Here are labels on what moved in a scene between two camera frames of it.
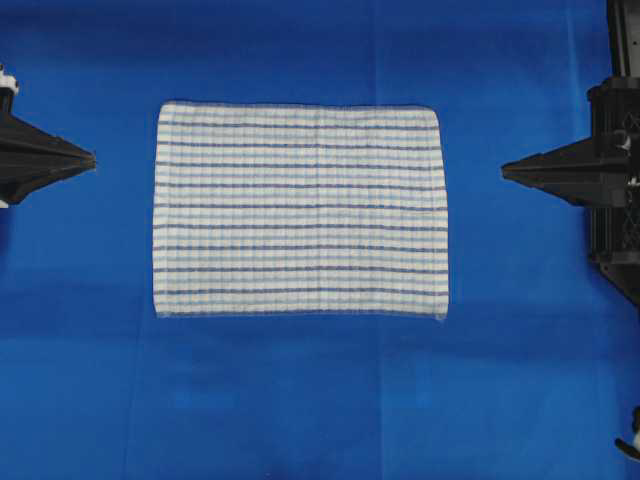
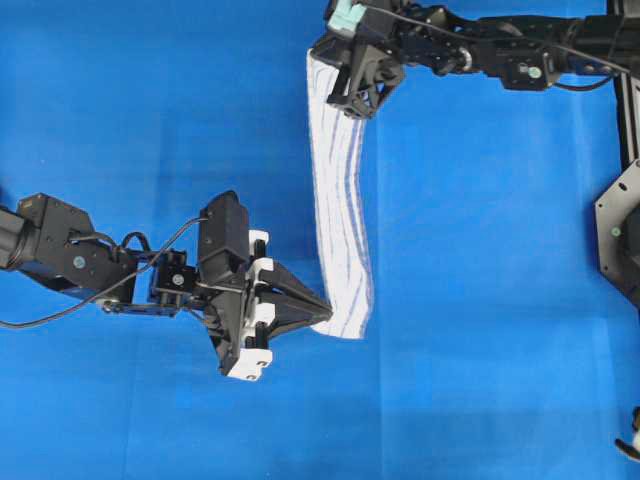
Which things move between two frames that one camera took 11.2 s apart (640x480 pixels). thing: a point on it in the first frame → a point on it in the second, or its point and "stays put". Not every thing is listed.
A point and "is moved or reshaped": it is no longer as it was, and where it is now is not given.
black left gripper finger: [17, 179] → [274, 317]
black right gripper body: [610, 180] → [416, 35]
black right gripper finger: [571, 182] → [373, 72]
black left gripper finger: [20, 141] → [273, 287]
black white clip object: [632, 450] stays put
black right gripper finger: [580, 151] → [335, 50]
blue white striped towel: [300, 210] is moved or reshaped
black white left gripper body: [8, 91] → [242, 319]
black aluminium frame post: [624, 38] stays put
